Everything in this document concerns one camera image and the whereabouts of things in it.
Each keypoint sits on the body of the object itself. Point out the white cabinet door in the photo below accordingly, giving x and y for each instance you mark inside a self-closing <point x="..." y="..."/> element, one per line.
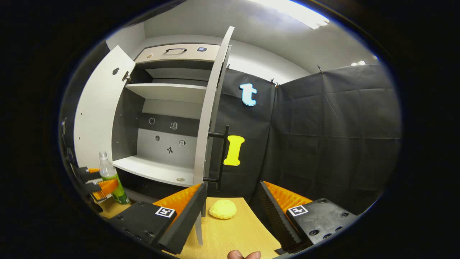
<point x="212" y="108"/>
<point x="97" y="108"/>

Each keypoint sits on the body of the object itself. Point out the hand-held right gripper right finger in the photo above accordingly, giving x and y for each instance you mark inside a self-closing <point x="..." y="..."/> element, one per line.
<point x="275" y="219"/>

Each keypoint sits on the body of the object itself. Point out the small ceiling light panel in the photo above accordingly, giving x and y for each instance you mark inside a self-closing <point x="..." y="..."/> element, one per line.
<point x="358" y="63"/>

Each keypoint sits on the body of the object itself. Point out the yellow bumpy toy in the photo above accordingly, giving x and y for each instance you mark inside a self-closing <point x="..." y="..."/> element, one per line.
<point x="222" y="209"/>

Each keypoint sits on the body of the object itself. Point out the long ceiling light panel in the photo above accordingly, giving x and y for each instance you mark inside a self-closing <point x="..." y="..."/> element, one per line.
<point x="294" y="12"/>

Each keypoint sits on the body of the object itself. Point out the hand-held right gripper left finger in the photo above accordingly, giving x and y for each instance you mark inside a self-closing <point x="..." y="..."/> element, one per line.
<point x="187" y="219"/>

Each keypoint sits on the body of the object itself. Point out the white and grey cabinet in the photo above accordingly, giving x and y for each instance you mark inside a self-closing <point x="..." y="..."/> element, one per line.
<point x="124" y="126"/>

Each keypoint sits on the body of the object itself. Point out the white cabinet floor shelf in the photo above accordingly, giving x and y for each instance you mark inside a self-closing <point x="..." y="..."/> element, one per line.
<point x="151" y="168"/>

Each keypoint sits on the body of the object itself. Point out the green label drink bottle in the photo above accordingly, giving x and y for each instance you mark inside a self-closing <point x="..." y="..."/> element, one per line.
<point x="120" y="196"/>

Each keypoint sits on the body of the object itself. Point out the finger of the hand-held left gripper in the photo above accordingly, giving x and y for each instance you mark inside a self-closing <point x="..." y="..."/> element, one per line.
<point x="107" y="186"/>
<point x="86" y="174"/>

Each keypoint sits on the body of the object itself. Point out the beige cabinet drawer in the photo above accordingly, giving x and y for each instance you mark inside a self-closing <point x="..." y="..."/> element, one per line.
<point x="158" y="54"/>

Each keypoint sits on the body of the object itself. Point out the black backdrop cloth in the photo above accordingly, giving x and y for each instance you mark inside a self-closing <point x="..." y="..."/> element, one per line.
<point x="323" y="144"/>

